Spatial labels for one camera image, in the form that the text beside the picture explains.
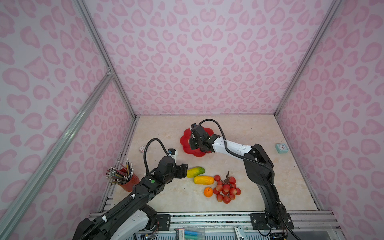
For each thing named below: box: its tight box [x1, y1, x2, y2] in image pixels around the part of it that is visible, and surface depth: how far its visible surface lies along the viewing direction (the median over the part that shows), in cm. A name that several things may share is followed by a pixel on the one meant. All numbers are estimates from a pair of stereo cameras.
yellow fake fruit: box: [193, 176, 215, 185], surface depth 86 cm
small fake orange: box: [203, 187, 214, 198], surface depth 82 cm
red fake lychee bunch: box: [213, 170, 241, 204], surface depth 82 cm
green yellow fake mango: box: [186, 167, 205, 178], surface depth 89 cm
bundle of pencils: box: [105, 158, 135, 184], surface depth 75 cm
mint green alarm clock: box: [275, 143, 289, 154], surface depth 100 cm
